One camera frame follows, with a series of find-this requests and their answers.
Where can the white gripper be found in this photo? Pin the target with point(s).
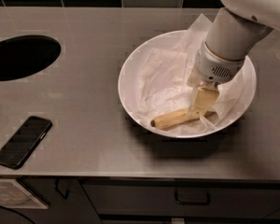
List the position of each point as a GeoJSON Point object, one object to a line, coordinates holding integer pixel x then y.
{"type": "Point", "coordinates": [212, 66]}

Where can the yellow banana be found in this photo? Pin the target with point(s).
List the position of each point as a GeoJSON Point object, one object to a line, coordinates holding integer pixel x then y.
{"type": "Point", "coordinates": [171, 119]}

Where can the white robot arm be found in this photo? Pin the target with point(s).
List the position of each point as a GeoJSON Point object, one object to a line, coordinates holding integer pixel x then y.
{"type": "Point", "coordinates": [237, 28]}

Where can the white bowl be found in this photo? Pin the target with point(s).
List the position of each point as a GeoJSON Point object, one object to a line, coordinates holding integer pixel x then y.
{"type": "Point", "coordinates": [129, 82]}

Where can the white crumpled paper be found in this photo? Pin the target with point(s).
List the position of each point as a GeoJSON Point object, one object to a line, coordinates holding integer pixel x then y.
{"type": "Point", "coordinates": [164, 85]}

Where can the dark drawer front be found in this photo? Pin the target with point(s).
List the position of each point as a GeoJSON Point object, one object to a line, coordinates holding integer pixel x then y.
{"type": "Point", "coordinates": [158, 200]}

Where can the black round countertop hole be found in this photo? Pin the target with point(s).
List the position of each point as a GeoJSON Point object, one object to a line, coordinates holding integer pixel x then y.
{"type": "Point", "coordinates": [25, 55]}

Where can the black smartphone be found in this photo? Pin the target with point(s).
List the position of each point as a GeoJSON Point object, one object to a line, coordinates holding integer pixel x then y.
{"type": "Point", "coordinates": [20, 146]}

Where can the white framed paper sign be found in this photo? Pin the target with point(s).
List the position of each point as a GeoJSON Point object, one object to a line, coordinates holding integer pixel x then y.
{"type": "Point", "coordinates": [13, 194]}

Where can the black drawer handle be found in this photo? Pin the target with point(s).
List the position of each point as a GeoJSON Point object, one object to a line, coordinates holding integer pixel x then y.
{"type": "Point", "coordinates": [193, 197]}

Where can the black cabinet door handle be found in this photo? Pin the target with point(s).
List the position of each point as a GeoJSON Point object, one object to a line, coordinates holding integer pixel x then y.
{"type": "Point", "coordinates": [61, 186]}

